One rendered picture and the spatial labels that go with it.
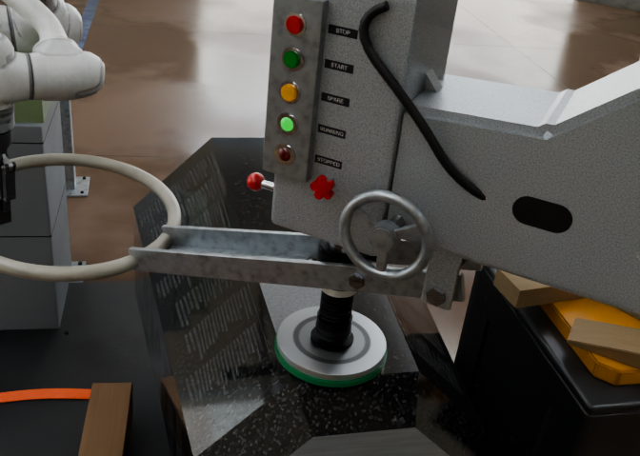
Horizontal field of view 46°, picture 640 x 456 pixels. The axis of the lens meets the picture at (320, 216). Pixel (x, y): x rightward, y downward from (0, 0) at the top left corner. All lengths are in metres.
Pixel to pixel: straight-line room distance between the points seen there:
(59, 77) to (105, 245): 1.70
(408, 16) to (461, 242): 0.34
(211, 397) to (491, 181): 0.75
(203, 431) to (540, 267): 0.74
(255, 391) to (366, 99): 0.63
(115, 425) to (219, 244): 0.90
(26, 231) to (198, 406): 1.26
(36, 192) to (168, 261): 1.14
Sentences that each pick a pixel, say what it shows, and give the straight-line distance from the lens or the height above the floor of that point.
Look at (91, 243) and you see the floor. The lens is 3.39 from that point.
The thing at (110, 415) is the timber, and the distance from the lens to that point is 2.35.
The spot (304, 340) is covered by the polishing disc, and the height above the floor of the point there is 0.85.
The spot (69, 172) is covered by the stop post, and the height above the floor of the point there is 0.10.
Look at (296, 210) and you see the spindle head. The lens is 1.23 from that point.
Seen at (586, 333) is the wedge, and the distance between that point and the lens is 1.77.
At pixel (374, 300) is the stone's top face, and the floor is 0.83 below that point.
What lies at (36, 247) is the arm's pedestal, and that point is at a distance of 2.70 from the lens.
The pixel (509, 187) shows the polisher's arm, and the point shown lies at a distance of 1.10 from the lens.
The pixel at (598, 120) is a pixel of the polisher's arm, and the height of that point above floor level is 1.43.
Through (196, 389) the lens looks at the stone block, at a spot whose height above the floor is 0.67.
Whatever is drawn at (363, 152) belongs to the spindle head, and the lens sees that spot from 1.14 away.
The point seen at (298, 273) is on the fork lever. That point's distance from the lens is 1.35.
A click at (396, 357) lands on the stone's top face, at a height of 0.83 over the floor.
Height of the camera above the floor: 1.76
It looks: 29 degrees down
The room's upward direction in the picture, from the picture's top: 6 degrees clockwise
